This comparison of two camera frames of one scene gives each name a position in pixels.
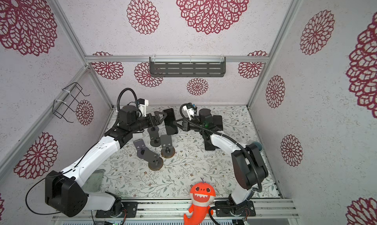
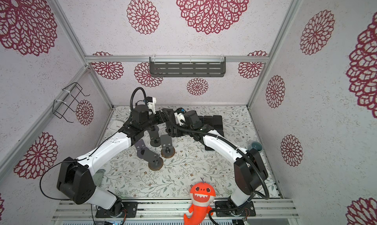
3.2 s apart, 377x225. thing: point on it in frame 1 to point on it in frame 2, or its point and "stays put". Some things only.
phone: [217, 121] stays put
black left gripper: [157, 121] stays put
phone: [170, 122] stays put
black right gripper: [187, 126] to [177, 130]
